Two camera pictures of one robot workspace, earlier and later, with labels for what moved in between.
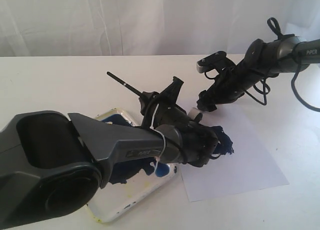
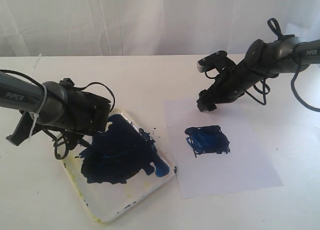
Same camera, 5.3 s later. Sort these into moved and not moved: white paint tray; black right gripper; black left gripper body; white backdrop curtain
Moved: black left gripper body
Not moved: white backdrop curtain; black right gripper; white paint tray
